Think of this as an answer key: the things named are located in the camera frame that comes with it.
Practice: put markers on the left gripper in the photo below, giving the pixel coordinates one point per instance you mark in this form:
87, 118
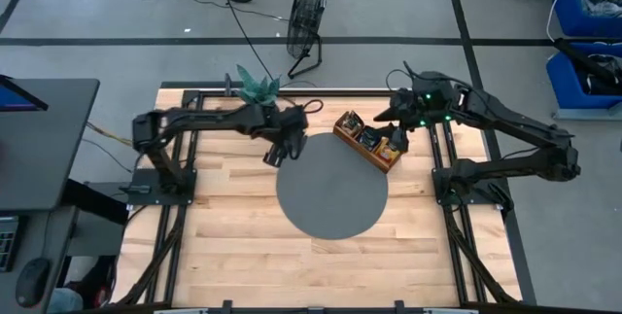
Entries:
289, 122

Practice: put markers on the wooden three-compartment tray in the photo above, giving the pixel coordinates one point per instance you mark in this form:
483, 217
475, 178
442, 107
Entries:
338, 133

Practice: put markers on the black floor fan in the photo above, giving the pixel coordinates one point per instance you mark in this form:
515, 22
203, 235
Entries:
306, 12

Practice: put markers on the black computer mouse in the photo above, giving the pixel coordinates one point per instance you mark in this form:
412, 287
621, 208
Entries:
31, 280

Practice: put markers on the black clamp mount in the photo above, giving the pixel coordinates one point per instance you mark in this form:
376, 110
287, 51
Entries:
500, 202

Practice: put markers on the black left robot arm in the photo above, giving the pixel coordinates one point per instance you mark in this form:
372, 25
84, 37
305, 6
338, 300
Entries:
209, 119

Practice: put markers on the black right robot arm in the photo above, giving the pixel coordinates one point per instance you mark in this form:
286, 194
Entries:
510, 124

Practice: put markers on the dark green tea packet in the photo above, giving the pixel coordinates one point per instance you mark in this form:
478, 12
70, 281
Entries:
369, 139

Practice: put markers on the yellow tea packet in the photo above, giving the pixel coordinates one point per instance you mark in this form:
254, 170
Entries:
385, 152

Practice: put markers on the blue plastic bin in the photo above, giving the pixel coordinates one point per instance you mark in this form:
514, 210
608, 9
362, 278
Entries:
563, 88
566, 12

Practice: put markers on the laptop blue screen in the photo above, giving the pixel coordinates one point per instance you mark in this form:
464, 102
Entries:
14, 100

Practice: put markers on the green artificial plant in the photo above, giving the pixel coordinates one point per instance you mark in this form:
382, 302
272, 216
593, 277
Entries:
257, 89

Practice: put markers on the grey round mat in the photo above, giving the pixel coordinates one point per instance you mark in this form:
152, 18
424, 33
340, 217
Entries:
335, 207

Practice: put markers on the clear plastic bags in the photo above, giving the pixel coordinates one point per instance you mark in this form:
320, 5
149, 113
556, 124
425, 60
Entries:
600, 5

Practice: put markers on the black keyboard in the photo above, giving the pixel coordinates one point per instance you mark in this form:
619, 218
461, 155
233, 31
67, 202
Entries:
7, 246

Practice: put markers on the black desk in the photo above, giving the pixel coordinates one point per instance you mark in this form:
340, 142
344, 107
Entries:
48, 158

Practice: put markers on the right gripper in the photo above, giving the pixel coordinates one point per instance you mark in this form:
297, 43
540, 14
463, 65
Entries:
427, 105

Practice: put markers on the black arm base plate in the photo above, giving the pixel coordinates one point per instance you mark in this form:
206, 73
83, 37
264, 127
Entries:
146, 198
437, 193

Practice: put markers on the black metal bar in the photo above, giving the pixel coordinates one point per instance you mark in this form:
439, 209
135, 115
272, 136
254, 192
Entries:
583, 61

